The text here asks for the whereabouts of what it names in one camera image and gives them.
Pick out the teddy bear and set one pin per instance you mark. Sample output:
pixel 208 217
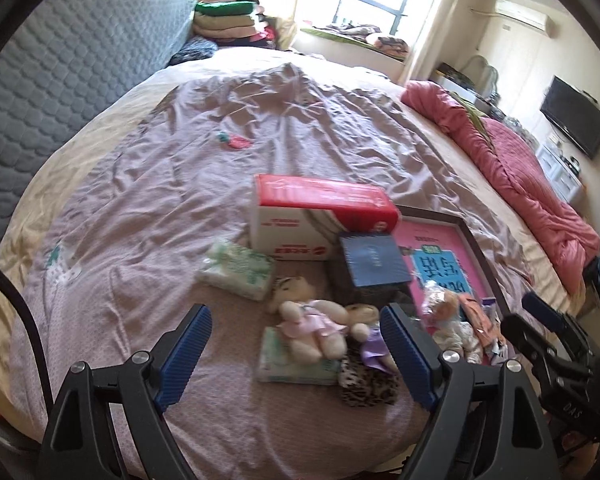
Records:
pixel 310 325
pixel 362 315

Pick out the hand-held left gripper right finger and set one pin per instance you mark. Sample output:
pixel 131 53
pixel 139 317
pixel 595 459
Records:
pixel 407 355

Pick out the floral tissue pack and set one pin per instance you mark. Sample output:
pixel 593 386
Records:
pixel 235 270

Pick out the white air conditioner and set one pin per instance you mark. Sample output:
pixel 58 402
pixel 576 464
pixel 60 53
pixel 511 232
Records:
pixel 522 15

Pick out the dark speckled blanket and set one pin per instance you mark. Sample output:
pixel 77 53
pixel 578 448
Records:
pixel 195 50

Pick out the pink book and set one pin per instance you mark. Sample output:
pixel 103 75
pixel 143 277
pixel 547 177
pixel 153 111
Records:
pixel 415 235

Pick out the cream curtain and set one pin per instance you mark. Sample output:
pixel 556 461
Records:
pixel 435 20
pixel 290 30

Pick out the black television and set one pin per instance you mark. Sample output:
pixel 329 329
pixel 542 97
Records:
pixel 575 115

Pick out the red and white tissue box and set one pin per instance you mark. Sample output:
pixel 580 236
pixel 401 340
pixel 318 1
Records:
pixel 305 195

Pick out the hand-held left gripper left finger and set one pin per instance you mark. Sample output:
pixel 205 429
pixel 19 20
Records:
pixel 185 355

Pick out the person's right hand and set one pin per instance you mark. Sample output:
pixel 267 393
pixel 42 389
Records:
pixel 587 462

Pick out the pale rounded mirror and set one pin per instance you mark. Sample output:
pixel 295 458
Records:
pixel 482 72

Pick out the pink tray with dark frame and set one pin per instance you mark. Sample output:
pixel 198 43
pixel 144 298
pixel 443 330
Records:
pixel 482 265

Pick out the peach towel packet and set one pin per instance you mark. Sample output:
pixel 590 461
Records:
pixel 475 317

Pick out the light green tissue pack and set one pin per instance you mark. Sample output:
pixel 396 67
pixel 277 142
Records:
pixel 280 365

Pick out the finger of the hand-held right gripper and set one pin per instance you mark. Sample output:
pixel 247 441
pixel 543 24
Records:
pixel 517 330
pixel 537 305

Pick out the stack of folded clothes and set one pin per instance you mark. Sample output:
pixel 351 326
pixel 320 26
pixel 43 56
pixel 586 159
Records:
pixel 225 22

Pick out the green windowsill mat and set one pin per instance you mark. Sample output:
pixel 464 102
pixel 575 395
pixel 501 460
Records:
pixel 330 35

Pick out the cream bed sheet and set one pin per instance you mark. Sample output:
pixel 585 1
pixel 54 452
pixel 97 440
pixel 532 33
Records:
pixel 95 125

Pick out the dark blue box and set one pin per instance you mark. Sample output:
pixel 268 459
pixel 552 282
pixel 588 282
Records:
pixel 372 260

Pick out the white drawer cabinet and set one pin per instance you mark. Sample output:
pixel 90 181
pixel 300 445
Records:
pixel 555 165

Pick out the grey quilted headboard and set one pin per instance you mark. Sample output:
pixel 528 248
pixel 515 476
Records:
pixel 55 85

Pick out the dark patterned box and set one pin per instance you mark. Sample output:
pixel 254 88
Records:
pixel 450 77

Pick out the plush toy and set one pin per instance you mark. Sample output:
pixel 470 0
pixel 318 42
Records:
pixel 445 305

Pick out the leopard print cloth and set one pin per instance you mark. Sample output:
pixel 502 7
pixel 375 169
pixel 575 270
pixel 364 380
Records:
pixel 365 385

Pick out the pink quilt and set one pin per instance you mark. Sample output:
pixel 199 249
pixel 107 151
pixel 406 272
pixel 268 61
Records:
pixel 520 170

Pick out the crumpled patterned blanket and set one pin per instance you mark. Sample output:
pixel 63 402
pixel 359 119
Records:
pixel 380 40

